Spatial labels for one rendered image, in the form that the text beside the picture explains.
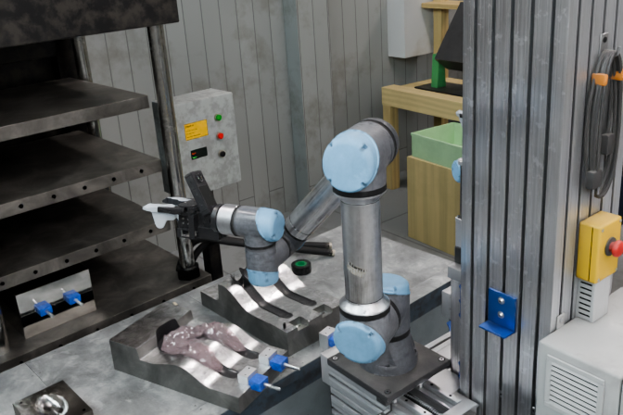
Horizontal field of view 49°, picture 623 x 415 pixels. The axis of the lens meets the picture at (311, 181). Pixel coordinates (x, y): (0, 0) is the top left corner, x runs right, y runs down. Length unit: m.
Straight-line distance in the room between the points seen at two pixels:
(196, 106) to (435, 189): 2.24
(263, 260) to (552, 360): 0.67
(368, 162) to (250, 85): 3.79
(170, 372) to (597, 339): 1.22
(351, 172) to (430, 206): 3.37
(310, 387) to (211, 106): 1.22
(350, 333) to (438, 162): 3.14
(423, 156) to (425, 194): 0.26
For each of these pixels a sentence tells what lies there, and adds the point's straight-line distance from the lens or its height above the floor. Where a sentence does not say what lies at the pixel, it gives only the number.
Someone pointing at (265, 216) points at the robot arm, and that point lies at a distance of 1.59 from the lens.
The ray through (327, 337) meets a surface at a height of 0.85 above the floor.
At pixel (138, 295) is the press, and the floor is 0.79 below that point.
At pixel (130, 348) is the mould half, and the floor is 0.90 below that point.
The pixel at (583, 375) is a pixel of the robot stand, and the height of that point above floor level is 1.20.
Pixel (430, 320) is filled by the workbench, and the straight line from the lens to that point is 2.78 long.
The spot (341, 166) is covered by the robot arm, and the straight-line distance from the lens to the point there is 1.40.
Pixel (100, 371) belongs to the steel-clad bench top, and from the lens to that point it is 2.38.
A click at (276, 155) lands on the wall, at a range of 5.37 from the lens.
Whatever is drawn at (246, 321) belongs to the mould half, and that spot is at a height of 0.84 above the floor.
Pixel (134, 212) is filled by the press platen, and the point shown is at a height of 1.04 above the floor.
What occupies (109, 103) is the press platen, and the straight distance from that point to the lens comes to 2.64.
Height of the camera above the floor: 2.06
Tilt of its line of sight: 19 degrees down
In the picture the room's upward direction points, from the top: 4 degrees counter-clockwise
